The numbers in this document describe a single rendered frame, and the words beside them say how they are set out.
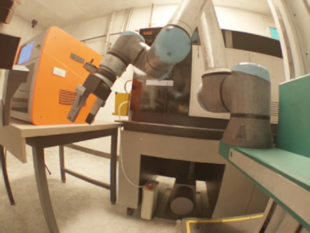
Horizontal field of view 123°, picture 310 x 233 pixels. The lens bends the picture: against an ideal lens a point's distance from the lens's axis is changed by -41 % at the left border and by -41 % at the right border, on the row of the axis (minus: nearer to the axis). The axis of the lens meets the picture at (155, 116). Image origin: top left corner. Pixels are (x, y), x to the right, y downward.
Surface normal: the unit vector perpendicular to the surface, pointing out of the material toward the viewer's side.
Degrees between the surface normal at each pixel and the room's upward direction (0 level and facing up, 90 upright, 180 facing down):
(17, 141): 90
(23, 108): 90
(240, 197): 90
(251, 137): 70
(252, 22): 90
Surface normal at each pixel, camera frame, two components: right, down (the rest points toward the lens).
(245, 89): -0.81, -0.07
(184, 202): -0.24, -0.01
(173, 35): 0.25, 0.11
